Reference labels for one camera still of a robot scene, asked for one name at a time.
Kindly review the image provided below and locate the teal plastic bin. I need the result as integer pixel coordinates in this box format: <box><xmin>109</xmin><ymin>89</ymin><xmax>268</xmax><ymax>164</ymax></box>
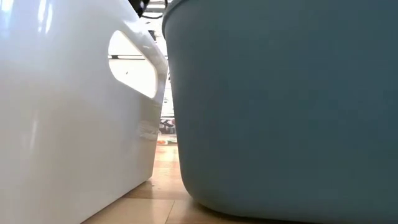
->
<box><xmin>161</xmin><ymin>0</ymin><xmax>398</xmax><ymax>224</ymax></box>

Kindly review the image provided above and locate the long ceiling light strip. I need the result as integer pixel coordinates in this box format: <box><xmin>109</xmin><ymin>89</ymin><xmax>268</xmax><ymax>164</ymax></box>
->
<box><xmin>108</xmin><ymin>54</ymin><xmax>169</xmax><ymax>60</ymax></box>

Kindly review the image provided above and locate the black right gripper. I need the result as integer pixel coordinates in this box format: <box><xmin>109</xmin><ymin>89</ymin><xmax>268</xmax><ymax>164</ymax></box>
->
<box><xmin>128</xmin><ymin>0</ymin><xmax>150</xmax><ymax>18</ymax></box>

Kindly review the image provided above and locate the white plastic bin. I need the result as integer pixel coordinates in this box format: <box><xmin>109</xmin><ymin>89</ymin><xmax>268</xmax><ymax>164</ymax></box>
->
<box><xmin>0</xmin><ymin>0</ymin><xmax>169</xmax><ymax>224</ymax></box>

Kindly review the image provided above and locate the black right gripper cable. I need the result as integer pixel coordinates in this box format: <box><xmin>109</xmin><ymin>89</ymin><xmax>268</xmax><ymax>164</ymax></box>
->
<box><xmin>141</xmin><ymin>0</ymin><xmax>169</xmax><ymax>20</ymax></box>

